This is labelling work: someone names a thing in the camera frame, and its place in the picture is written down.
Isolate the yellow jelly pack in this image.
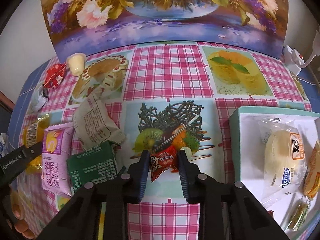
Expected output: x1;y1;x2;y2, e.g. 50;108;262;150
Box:
23;114;50;174

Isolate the dark green snack pack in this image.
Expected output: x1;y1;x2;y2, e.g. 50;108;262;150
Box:
67;141;118;193

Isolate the purple swiss roll pack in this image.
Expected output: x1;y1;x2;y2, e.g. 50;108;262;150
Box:
41;122;74;197

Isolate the green yellow cracker pack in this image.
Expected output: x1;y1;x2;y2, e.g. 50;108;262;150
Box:
285;198;311;231

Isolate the light green wafer pack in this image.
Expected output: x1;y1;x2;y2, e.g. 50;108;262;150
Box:
30;83;49;113

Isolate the small red candy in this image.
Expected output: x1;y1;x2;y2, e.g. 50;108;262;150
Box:
150;145;178;182

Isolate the beige paper snack pack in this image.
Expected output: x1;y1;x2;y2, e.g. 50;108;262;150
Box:
73;92;126;150

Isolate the round bread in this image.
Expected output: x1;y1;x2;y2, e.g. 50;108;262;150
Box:
258;118;307;207

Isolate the orange bread pack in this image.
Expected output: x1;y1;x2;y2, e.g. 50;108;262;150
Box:
303;140;320;200

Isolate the red Kiss candy pack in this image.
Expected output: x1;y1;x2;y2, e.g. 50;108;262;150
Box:
43;63;66;89

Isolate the yellow pudding cup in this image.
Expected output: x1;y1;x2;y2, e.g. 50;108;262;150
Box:
66;53;87;76

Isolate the person's hand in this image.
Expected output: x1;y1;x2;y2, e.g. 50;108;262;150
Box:
1;187;35;239

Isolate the white teal tray box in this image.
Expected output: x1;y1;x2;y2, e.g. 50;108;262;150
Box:
229;106;319;239

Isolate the pink checkered tablecloth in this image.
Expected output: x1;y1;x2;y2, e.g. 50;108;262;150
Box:
8;42;319;199

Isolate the flower painting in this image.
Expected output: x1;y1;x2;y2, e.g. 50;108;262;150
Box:
40;0;289;60

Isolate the white power adapter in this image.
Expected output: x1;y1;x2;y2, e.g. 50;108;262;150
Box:
283;46;304;76

